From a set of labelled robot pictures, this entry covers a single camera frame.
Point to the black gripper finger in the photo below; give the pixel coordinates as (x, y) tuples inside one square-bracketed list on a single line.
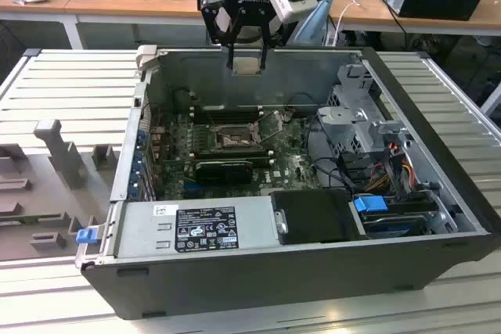
[(214, 17), (274, 29)]

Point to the small square silver CPU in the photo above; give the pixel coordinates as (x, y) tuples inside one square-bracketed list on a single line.
[(246, 65)]

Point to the CPU socket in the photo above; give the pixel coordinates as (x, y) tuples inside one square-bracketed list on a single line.
[(231, 134)]

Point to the pale blue teach pendant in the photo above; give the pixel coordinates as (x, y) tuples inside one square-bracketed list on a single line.
[(317, 25)]

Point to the grey case release latch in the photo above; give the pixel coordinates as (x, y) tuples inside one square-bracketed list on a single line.
[(145, 56)]

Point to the silver metal drive cage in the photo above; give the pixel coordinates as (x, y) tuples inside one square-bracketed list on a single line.
[(344, 115)]

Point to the green motherboard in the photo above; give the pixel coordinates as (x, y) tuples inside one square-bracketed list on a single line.
[(289, 169)]

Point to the black graphics card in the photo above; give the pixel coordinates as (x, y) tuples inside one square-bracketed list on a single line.
[(223, 172)]

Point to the black plastic shroud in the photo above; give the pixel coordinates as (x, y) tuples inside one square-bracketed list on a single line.
[(313, 212)]

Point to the hard disk in blue carrier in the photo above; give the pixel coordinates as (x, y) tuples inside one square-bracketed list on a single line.
[(370, 205)]

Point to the silver power supply unit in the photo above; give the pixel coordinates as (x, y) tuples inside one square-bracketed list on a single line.
[(137, 232)]

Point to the grey parts rack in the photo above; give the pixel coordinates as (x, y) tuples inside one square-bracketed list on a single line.
[(47, 177)]

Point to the blue plastic latch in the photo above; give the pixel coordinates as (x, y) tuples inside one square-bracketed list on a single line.
[(86, 236)]

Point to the black open PC case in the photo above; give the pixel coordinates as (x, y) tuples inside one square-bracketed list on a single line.
[(235, 283)]

